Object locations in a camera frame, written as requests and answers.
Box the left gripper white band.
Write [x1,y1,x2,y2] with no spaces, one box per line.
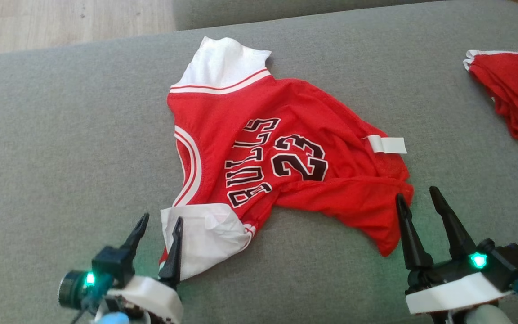
[58,213,184,324]

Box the red shorts white waistband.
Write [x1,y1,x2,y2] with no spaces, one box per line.
[463,49,518,140]

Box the large grey sofa seat cushion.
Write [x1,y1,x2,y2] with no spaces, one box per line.
[0,0,518,324]

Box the small grey sofa cushion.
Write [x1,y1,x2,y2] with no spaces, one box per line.
[172,0,444,31]

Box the red Bulls 23 jersey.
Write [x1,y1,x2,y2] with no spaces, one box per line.
[159,36,415,282]

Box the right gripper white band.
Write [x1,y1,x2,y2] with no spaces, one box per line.
[396,186,518,315]

